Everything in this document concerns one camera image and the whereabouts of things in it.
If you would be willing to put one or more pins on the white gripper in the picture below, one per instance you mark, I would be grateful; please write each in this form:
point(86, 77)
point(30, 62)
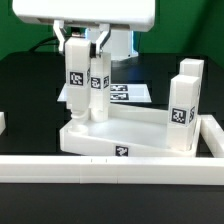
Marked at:
point(135, 15)

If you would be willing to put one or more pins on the white desk top tray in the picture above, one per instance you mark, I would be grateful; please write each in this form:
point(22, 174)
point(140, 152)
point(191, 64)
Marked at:
point(132, 132)

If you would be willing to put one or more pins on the white L-shaped fence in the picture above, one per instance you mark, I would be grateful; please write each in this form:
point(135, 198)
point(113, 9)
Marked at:
point(111, 170)

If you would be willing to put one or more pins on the white marker base plate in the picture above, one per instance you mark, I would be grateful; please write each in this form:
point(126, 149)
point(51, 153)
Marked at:
point(137, 93)

